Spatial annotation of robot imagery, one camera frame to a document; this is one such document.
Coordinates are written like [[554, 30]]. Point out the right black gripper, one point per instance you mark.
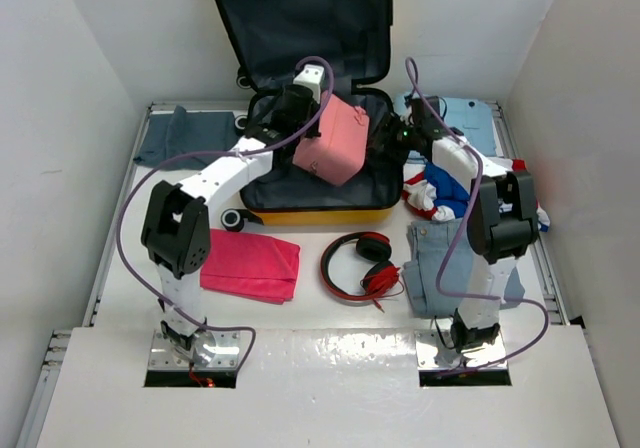
[[388, 152]]

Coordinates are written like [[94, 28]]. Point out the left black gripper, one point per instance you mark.
[[316, 110]]

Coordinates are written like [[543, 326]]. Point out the red white blue shirt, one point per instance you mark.
[[431, 193]]

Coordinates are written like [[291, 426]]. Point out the pink cosmetic case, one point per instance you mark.
[[338, 153]]

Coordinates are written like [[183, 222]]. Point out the light blue denim jeans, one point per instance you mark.
[[429, 242]]

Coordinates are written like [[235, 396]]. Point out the dark grey-blue garment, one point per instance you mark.
[[180, 132]]

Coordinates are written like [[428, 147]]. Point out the red and black headphones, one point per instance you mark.
[[356, 269]]

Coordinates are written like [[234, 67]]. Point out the pink towel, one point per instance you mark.
[[253, 266]]

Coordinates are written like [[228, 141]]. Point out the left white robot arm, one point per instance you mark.
[[176, 229]]

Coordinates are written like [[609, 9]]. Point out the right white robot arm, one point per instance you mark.
[[500, 221]]

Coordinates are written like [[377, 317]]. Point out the light blue folded shirt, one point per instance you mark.
[[472, 117]]

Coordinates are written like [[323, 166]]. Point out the yellow suitcase with grey lining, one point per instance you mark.
[[290, 52]]

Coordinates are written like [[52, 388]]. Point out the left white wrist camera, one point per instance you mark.
[[311, 77]]

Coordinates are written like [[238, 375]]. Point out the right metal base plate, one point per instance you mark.
[[434, 355]]

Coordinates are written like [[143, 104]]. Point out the metal base plate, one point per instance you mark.
[[434, 355], [212, 351]]

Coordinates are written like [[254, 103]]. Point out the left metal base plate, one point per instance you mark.
[[212, 351]]

